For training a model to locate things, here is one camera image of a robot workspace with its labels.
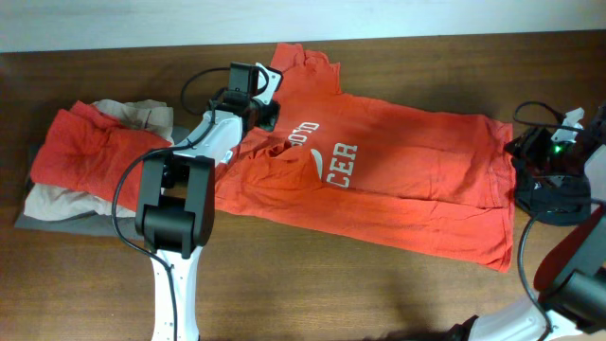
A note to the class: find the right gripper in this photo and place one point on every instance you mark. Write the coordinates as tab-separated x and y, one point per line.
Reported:
528	145

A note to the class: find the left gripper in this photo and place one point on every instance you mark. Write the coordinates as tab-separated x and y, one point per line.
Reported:
265	122

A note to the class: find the red soccer t-shirt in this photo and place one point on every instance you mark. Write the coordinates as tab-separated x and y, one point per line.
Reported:
436	183

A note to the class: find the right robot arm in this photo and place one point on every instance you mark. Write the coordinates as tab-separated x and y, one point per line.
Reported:
567	295

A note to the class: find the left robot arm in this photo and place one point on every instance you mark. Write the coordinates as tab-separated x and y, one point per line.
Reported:
176	203

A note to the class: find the black garment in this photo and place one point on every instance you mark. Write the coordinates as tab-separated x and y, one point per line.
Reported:
562	198

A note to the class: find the folded red shirt on stack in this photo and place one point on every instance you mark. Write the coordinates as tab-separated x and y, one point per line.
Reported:
87	150

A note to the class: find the folded grey garment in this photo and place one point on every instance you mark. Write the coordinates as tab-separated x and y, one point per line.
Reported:
90	223

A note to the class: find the folded beige garment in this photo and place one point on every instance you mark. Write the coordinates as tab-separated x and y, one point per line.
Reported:
52	203

